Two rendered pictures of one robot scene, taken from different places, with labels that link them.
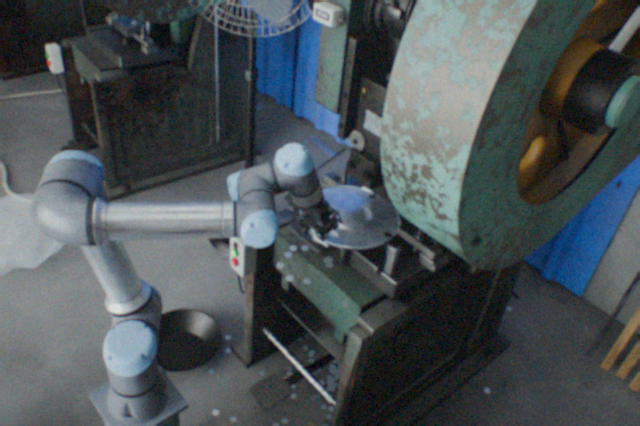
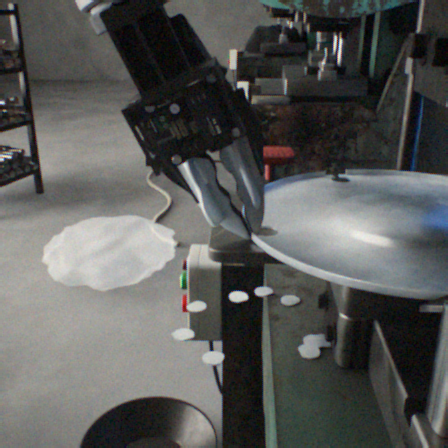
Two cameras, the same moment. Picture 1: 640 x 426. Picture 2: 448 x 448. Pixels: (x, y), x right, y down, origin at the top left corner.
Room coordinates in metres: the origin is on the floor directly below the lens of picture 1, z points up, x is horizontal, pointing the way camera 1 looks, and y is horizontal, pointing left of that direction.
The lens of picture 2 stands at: (0.82, -0.33, 0.97)
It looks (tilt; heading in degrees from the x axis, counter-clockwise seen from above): 22 degrees down; 46
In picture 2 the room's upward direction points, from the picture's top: straight up
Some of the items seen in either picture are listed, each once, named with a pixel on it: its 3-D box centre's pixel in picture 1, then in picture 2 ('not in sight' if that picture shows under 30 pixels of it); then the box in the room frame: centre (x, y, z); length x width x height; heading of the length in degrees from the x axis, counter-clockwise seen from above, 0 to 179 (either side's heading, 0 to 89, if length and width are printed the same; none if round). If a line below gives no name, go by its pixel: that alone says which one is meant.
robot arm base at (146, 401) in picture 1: (136, 386); not in sight; (0.82, 0.40, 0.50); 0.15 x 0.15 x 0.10
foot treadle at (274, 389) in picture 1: (324, 360); not in sight; (1.25, -0.10, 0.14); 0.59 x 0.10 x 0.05; 133
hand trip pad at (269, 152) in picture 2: not in sight; (270, 173); (1.43, 0.20, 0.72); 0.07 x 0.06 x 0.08; 133
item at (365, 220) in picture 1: (349, 214); (397, 218); (1.26, -0.11, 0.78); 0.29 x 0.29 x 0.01
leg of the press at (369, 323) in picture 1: (453, 312); not in sight; (1.25, -0.48, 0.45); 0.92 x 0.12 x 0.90; 133
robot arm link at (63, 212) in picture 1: (155, 221); not in sight; (0.84, 0.31, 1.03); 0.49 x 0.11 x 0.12; 102
